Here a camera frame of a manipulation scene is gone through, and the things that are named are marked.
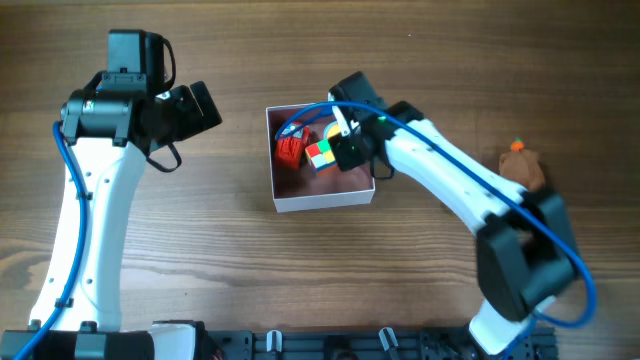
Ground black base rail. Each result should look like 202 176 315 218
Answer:
202 327 559 360

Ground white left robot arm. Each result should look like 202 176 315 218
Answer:
1 81 222 359

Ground brown toy with orange top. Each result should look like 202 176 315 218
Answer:
498 138 546 192

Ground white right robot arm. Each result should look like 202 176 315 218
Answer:
329 101 597 358

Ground yellow duck toy blue hat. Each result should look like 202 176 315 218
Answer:
323 121 341 139

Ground colourful puzzle cube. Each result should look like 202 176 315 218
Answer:
305 139 337 175

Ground red toy fire truck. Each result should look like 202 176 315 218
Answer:
274 122 310 170

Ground white box pink interior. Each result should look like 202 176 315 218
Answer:
265 104 376 213

